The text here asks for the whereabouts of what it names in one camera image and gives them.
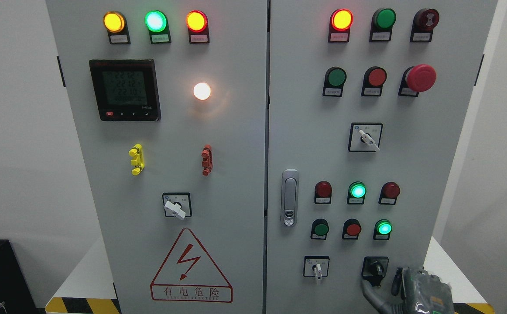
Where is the dark red indicator right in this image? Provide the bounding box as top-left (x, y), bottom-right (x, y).
top-left (378, 181), bottom-right (401, 205)

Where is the green push button lower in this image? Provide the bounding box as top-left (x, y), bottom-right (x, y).
top-left (311, 218), bottom-right (329, 240)

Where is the red electric danger sticker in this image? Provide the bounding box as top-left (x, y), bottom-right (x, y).
top-left (150, 228), bottom-right (233, 303)

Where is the white selector switch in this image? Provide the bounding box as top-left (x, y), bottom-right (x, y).
top-left (303, 255), bottom-right (331, 285)
top-left (349, 123), bottom-right (383, 152)

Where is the grey left cabinet door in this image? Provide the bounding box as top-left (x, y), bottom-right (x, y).
top-left (46, 0), bottom-right (268, 314)

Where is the green push button upper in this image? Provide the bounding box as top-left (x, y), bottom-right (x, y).
top-left (322, 66), bottom-right (347, 97)

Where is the green lit indicator light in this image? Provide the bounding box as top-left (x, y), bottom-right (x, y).
top-left (144, 10), bottom-right (171, 44)

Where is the red push button lower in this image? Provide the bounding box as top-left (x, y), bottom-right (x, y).
top-left (342, 218), bottom-right (362, 240)

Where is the grey right cabinet door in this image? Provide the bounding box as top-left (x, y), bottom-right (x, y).
top-left (266, 0), bottom-right (498, 314)

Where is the black digital power meter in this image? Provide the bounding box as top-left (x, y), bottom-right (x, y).
top-left (89, 59), bottom-right (161, 121)

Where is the red emergency stop button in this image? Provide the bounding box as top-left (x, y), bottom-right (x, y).
top-left (398, 64), bottom-right (437, 97)

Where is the white selector switch upper right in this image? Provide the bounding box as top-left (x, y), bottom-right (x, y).
top-left (349, 123), bottom-right (383, 152)

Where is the black rotary knob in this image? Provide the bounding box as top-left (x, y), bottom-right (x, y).
top-left (361, 256), bottom-right (389, 287)

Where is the green lit indicator middle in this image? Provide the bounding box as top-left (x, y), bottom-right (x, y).
top-left (347, 181), bottom-right (367, 205)

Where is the yellow indicator light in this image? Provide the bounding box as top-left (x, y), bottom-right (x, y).
top-left (103, 11), bottom-right (130, 44)

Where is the dark red indicator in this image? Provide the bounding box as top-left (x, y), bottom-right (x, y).
top-left (378, 181), bottom-right (401, 205)
top-left (314, 181), bottom-right (332, 205)

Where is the yellow terminal connector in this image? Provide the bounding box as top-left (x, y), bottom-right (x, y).
top-left (128, 143), bottom-right (144, 176)

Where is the red lit indicator right door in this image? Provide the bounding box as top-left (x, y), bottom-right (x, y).
top-left (328, 8), bottom-right (353, 42)

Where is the red push button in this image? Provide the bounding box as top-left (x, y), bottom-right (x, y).
top-left (361, 66), bottom-right (387, 97)
top-left (342, 218), bottom-right (362, 240)

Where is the red terminal connector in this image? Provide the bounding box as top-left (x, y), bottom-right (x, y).
top-left (201, 144), bottom-right (213, 176)

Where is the green unlit top indicator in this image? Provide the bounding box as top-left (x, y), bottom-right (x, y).
top-left (369, 8), bottom-right (397, 42)

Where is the green push button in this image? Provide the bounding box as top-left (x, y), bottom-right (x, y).
top-left (311, 218), bottom-right (329, 240)
top-left (322, 66), bottom-right (347, 97)

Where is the red push button upper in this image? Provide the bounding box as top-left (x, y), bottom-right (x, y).
top-left (361, 66), bottom-right (387, 97)

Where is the white glowing lamp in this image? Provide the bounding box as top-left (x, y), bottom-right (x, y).
top-left (192, 82), bottom-right (212, 101)

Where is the dark red buzzer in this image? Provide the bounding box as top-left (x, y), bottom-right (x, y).
top-left (410, 8), bottom-right (440, 42)

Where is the red-orange indicator light left door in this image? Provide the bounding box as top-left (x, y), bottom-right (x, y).
top-left (186, 10), bottom-right (210, 44)

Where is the dark red indicator left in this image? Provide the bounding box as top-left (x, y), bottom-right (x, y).
top-left (314, 181), bottom-right (332, 205)

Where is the white selector switch lower right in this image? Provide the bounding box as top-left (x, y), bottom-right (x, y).
top-left (303, 255), bottom-right (331, 285)

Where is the silver door handle lock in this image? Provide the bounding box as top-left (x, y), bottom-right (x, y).
top-left (280, 169), bottom-right (299, 227)

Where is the grey cabinet door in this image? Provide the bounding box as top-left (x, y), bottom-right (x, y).
top-left (266, 0), bottom-right (498, 314)
top-left (46, 0), bottom-right (268, 314)

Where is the green lit button lower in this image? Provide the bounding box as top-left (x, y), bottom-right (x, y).
top-left (373, 219), bottom-right (392, 241)

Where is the white selector switch left door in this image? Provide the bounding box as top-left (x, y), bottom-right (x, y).
top-left (162, 192), bottom-right (192, 220)

